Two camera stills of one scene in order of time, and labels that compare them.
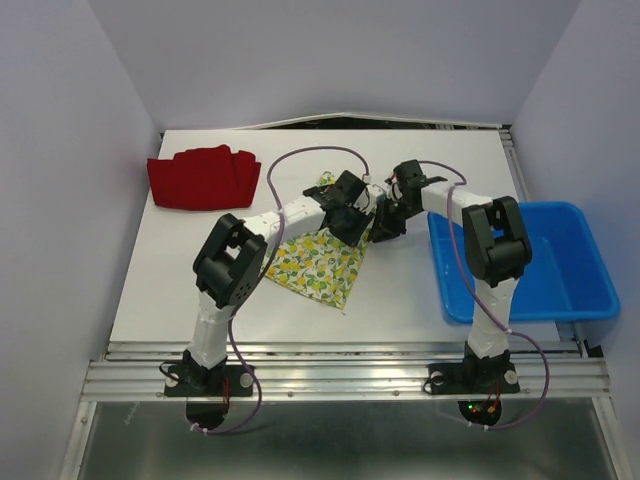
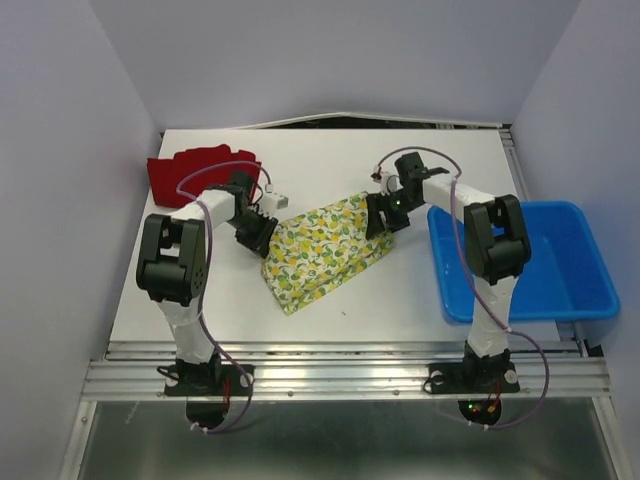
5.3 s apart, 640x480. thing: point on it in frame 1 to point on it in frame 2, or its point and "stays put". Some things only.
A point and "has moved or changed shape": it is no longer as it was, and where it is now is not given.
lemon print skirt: x=320 y=265 has moved or changed shape
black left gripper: x=353 y=236 to x=259 y=241
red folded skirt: x=204 y=179 stays put
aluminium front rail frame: x=349 y=371 stays put
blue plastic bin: x=564 y=279 stays put
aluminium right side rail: x=515 y=172 stays put
